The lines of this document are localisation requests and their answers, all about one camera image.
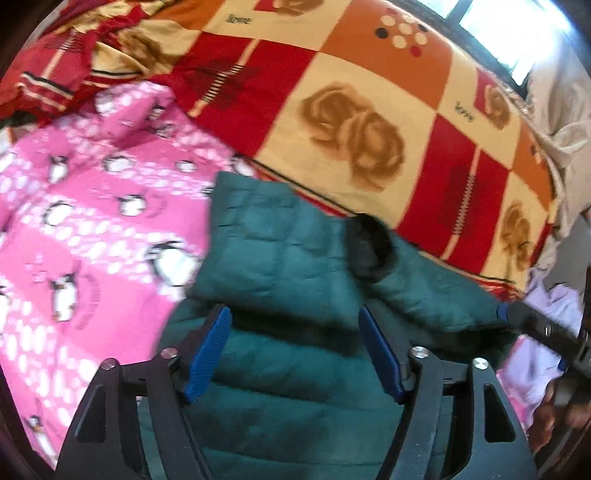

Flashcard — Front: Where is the person's right hand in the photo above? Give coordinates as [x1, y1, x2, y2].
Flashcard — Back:
[531, 385, 591, 450]

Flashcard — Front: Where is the pink penguin print blanket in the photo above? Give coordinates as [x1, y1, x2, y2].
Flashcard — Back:
[0, 80, 259, 472]

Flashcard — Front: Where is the bright window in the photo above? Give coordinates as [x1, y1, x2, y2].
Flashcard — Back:
[416, 0, 578, 86]

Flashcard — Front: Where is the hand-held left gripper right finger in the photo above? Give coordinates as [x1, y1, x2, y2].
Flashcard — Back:
[359, 305, 540, 480]

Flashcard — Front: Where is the white curtain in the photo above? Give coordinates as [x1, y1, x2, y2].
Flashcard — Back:
[524, 58, 591, 238]

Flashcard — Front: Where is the pale lavender garment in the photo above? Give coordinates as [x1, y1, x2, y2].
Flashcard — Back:
[501, 270, 589, 430]

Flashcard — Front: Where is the red orange rose checked blanket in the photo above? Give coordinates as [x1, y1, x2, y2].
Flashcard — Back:
[46, 0, 568, 296]

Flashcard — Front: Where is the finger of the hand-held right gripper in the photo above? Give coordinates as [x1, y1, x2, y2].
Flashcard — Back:
[496, 300, 583, 363]

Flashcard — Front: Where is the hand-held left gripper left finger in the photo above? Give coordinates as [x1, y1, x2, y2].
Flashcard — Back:
[54, 305, 232, 480]

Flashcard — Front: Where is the dark green puffer jacket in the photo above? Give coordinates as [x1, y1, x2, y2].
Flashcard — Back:
[139, 172, 525, 480]

